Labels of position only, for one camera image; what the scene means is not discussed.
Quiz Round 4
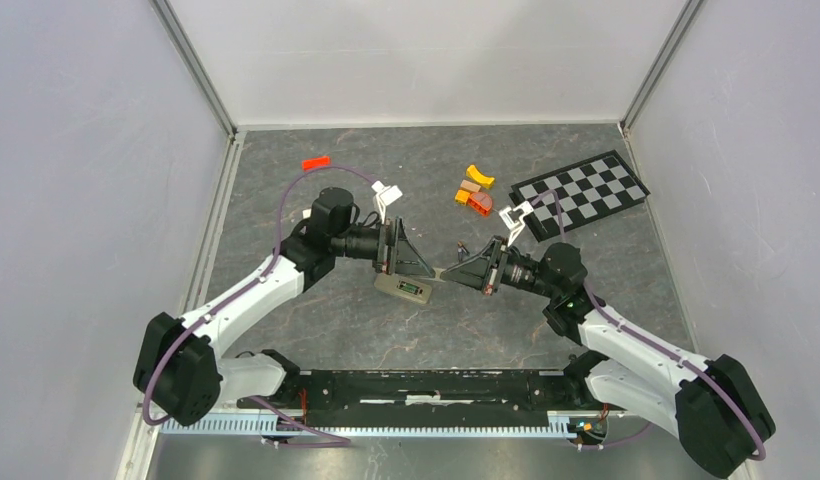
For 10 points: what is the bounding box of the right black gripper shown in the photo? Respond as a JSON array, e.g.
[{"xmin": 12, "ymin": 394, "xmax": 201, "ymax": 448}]
[{"xmin": 441, "ymin": 236, "xmax": 558, "ymax": 300}]

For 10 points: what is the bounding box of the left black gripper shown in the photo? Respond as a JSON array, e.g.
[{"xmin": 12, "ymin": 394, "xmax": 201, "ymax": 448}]
[{"xmin": 331, "ymin": 216, "xmax": 434, "ymax": 278}]

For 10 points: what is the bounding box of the green AAA battery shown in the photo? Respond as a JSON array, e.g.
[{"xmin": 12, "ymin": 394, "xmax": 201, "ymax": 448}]
[{"xmin": 397, "ymin": 281, "xmax": 421, "ymax": 295}]

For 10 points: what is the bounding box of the beige remote control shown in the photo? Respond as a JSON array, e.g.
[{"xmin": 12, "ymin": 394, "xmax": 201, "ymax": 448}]
[{"xmin": 374, "ymin": 273, "xmax": 432, "ymax": 305}]

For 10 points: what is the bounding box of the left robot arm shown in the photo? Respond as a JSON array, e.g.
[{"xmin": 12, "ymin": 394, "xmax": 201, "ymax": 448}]
[{"xmin": 133, "ymin": 182, "xmax": 435, "ymax": 426}]

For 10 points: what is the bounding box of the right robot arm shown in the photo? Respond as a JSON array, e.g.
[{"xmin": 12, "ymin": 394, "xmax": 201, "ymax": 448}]
[{"xmin": 441, "ymin": 236, "xmax": 776, "ymax": 478}]

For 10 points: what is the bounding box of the orange semicircle block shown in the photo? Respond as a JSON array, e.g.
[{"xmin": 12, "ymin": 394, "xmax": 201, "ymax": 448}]
[{"xmin": 466, "ymin": 191, "xmax": 494, "ymax": 217}]

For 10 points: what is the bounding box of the yellow small block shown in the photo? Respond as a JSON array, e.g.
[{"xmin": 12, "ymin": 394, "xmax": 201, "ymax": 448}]
[{"xmin": 454, "ymin": 189, "xmax": 471, "ymax": 205}]

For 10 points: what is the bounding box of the tan small block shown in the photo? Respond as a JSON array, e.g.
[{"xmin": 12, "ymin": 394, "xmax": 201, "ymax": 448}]
[{"xmin": 460, "ymin": 180, "xmax": 482, "ymax": 193}]

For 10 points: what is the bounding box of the yellow curved block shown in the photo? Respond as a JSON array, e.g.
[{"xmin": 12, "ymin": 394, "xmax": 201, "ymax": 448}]
[{"xmin": 466, "ymin": 164, "xmax": 496, "ymax": 189}]

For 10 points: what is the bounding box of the red rectangular block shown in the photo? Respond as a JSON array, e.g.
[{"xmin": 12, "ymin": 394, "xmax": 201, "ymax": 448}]
[{"xmin": 301, "ymin": 155, "xmax": 331, "ymax": 172}]

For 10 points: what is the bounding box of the black white checkerboard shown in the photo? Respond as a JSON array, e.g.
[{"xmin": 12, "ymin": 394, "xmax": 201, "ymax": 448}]
[{"xmin": 509, "ymin": 150, "xmax": 649, "ymax": 242}]

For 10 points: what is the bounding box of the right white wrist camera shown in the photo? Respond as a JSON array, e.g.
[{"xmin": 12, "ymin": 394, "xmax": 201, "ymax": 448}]
[{"xmin": 498, "ymin": 201, "xmax": 534, "ymax": 247}]

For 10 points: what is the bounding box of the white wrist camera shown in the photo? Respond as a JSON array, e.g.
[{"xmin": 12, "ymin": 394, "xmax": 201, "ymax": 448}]
[
  {"xmin": 371, "ymin": 180, "xmax": 403, "ymax": 221},
  {"xmin": 498, "ymin": 201, "xmax": 534, "ymax": 247}
]

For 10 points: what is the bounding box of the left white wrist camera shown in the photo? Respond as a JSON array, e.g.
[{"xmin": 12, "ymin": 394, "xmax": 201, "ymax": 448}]
[{"xmin": 371, "ymin": 180, "xmax": 403, "ymax": 221}]

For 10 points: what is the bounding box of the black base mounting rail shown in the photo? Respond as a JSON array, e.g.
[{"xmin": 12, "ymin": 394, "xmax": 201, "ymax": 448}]
[{"xmin": 266, "ymin": 369, "xmax": 604, "ymax": 428}]

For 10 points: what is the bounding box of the grey slotted cable duct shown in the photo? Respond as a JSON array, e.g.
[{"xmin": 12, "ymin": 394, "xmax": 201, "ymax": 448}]
[{"xmin": 161, "ymin": 411, "xmax": 576, "ymax": 440}]

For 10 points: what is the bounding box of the left aluminium frame post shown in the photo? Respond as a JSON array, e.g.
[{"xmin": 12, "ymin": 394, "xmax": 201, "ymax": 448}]
[{"xmin": 150, "ymin": 0, "xmax": 238, "ymax": 137}]

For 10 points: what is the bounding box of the aluminium frame post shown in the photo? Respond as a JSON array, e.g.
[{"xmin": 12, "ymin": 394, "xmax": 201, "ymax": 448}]
[
  {"xmin": 150, "ymin": 0, "xmax": 238, "ymax": 137},
  {"xmin": 619, "ymin": 0, "xmax": 706, "ymax": 136}
]

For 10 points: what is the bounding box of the right aluminium frame post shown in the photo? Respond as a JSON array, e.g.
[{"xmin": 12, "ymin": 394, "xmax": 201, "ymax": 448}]
[{"xmin": 619, "ymin": 0, "xmax": 706, "ymax": 136}]

